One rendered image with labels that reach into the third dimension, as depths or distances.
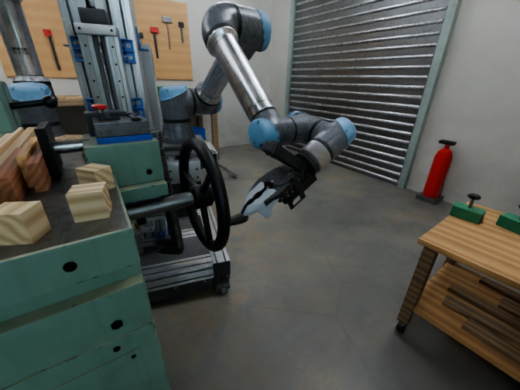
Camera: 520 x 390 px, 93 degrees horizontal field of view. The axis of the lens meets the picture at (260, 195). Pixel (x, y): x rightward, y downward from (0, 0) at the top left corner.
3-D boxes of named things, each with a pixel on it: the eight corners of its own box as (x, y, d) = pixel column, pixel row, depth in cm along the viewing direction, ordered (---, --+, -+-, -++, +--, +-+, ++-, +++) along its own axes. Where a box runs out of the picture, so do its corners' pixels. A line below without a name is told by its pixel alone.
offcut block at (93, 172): (81, 190, 42) (74, 168, 41) (97, 183, 45) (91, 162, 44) (100, 194, 41) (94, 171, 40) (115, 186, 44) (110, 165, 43)
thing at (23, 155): (38, 186, 44) (25, 155, 41) (28, 188, 43) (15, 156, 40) (48, 161, 57) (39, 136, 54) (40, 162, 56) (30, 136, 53)
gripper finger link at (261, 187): (250, 225, 60) (278, 201, 62) (239, 210, 56) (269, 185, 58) (244, 220, 62) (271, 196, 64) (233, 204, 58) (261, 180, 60)
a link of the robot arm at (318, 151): (326, 143, 58) (303, 137, 64) (313, 155, 57) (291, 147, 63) (333, 167, 63) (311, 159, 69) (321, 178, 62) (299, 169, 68)
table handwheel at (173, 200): (189, 118, 64) (192, 205, 81) (100, 124, 54) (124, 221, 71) (243, 173, 46) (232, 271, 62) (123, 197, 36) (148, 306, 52)
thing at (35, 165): (49, 190, 42) (38, 162, 40) (35, 193, 41) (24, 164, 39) (56, 161, 57) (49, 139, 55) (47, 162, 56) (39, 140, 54)
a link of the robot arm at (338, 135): (333, 133, 72) (359, 144, 66) (308, 155, 69) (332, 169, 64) (332, 110, 66) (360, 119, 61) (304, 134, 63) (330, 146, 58)
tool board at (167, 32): (193, 80, 356) (186, 2, 317) (5, 76, 252) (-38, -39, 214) (192, 80, 359) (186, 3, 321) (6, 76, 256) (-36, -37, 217)
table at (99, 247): (205, 243, 40) (202, 210, 37) (-89, 341, 24) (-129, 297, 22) (138, 153, 85) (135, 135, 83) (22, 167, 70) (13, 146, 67)
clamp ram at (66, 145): (97, 170, 50) (84, 125, 46) (50, 177, 46) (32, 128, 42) (95, 159, 57) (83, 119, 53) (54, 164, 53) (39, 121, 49)
